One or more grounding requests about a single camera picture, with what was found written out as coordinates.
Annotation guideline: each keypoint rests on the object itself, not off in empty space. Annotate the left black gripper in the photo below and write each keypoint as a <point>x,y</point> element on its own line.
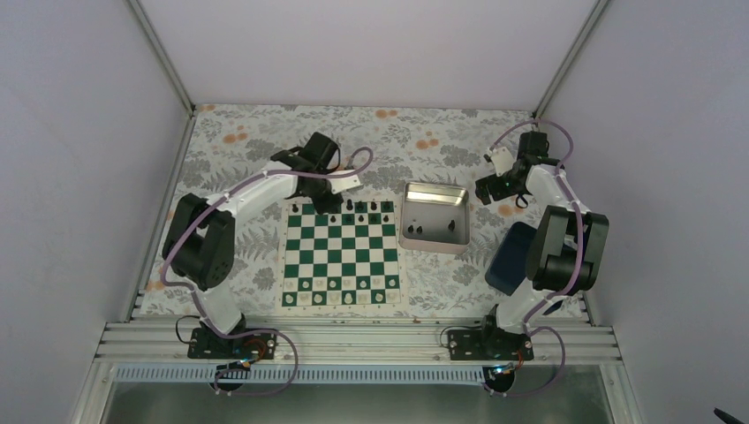
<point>322,207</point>

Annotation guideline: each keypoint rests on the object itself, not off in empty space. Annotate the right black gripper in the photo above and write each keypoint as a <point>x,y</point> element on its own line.
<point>497,193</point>

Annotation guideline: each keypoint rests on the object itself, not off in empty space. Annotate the pink metal tin tray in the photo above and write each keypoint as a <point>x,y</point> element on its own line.
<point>426,212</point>

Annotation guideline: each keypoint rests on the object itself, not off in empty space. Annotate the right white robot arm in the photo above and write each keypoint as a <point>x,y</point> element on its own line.
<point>587,232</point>

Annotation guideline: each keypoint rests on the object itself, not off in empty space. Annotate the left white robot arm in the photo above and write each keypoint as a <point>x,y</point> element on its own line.
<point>199,249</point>

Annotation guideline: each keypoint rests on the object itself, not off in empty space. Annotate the floral table mat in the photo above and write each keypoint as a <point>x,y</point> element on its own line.
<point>389,147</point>

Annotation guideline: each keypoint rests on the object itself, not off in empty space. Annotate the green white chessboard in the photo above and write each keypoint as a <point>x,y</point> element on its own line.
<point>340,268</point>

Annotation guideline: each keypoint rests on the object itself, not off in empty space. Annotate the dark blue tin lid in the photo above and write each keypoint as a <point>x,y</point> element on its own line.
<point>533,268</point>

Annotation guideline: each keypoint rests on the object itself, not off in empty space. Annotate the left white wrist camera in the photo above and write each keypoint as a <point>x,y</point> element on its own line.
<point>340,183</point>

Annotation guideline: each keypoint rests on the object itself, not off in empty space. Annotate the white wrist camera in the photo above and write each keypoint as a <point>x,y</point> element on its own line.
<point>340,183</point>
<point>501,158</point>

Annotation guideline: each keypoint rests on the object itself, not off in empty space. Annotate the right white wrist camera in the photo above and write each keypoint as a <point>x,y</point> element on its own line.
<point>501,158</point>

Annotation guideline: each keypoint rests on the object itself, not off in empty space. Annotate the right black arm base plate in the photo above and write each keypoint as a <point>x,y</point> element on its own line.
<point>496,345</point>

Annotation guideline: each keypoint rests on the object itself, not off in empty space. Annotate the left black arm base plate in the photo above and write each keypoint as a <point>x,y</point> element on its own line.
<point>205,344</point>

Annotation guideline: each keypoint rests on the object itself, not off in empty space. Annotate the aluminium rail frame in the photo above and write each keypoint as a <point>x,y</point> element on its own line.
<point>358,343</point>

